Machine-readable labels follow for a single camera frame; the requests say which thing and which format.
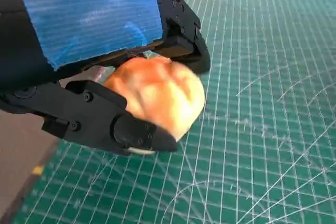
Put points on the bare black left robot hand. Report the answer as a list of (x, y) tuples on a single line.
[(86, 19)]

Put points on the round toy bread bun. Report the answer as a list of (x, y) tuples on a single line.
[(157, 90)]

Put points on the green cutting mat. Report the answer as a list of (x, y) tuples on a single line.
[(262, 129)]

